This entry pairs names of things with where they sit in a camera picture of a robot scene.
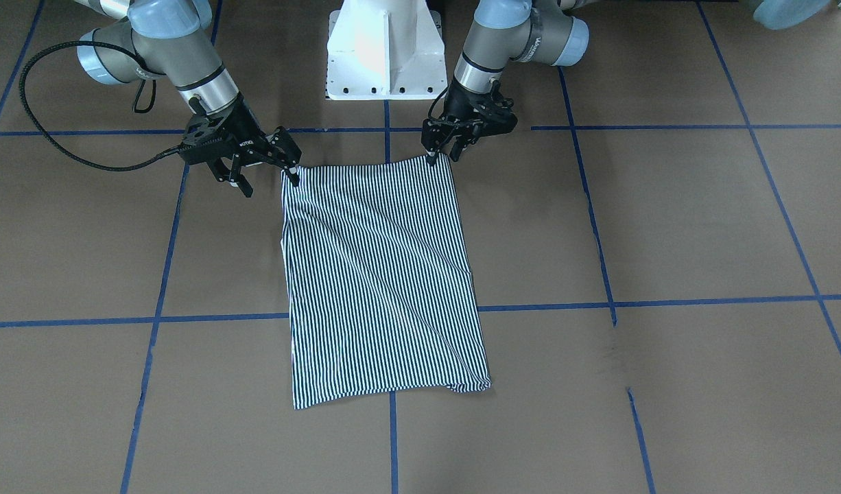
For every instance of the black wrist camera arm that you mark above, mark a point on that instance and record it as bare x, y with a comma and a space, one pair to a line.
497, 116
202, 143

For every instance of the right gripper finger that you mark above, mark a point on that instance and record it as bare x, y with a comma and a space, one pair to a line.
232, 175

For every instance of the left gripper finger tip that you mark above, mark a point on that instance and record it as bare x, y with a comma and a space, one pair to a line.
465, 135

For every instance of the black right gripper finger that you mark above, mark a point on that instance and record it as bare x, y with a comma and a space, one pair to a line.
286, 153

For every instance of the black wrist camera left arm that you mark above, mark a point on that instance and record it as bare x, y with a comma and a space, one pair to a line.
497, 116

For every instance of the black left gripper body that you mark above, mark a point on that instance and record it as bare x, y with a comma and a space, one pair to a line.
466, 103

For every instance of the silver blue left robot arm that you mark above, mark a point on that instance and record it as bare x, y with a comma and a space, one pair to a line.
524, 31

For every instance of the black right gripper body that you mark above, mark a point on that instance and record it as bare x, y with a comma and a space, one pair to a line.
243, 128

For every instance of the navy white striped polo shirt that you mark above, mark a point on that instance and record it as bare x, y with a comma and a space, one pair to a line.
381, 294

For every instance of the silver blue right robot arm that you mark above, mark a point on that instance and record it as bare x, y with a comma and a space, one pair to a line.
166, 39

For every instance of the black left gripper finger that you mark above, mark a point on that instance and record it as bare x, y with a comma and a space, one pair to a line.
434, 136

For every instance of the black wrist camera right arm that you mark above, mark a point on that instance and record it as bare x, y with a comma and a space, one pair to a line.
202, 143

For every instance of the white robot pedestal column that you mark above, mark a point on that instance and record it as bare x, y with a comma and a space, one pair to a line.
381, 50

